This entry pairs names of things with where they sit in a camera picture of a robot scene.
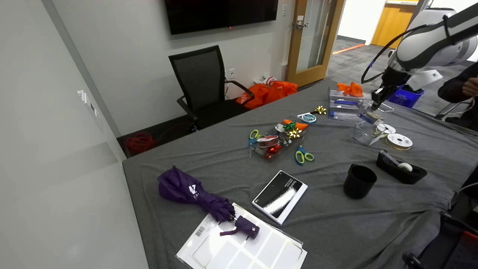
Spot stack of clear containers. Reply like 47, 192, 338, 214
328, 87, 373, 123

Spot blue basket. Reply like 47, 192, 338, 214
388, 84, 425, 109

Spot clear plastic container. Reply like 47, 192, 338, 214
352, 121, 386, 146
359, 100, 395, 124

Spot orange cloth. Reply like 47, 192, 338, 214
337, 82, 364, 98

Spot wooden cabinet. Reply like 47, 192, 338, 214
371, 1, 419, 49

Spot person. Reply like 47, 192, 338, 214
437, 62, 478, 132

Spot wooden door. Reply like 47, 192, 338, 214
286, 0, 346, 87

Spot black tape dispenser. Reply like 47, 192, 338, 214
376, 150, 428, 185

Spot black cup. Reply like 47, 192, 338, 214
343, 164, 378, 200

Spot heap of orange bags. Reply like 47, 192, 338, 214
236, 76, 298, 110

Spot clear tray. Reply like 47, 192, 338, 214
252, 119, 311, 162

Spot red gift bow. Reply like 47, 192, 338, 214
265, 145, 283, 160

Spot red ribbon spool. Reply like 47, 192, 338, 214
257, 135, 280, 148

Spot grey tablecloth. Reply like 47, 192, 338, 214
122, 78, 478, 269

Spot black and white booklet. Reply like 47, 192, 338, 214
252, 170, 309, 226

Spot black office chair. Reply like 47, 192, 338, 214
168, 45, 256, 130

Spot pack of white labels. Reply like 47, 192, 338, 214
176, 202, 308, 269

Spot purple folded umbrella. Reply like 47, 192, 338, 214
157, 166, 260, 240

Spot green handled scissors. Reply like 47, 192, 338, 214
248, 129, 266, 160
295, 145, 315, 166

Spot wall television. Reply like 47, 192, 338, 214
164, 0, 279, 35

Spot coil of red cable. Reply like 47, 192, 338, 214
124, 132, 157, 154

